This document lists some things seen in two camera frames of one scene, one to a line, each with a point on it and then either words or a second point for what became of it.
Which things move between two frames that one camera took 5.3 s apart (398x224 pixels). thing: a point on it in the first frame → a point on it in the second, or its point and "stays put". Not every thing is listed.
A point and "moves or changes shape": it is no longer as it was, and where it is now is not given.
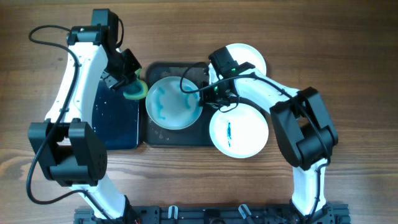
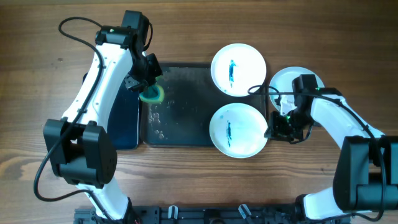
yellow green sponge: (144, 88) moves or changes shape
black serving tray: (197, 135) stays put
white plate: (173, 103) → (282, 80)
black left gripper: (115, 82) → (156, 71)
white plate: (240, 132) stays put
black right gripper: (206, 99) → (277, 130)
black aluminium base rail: (326, 214) stays put
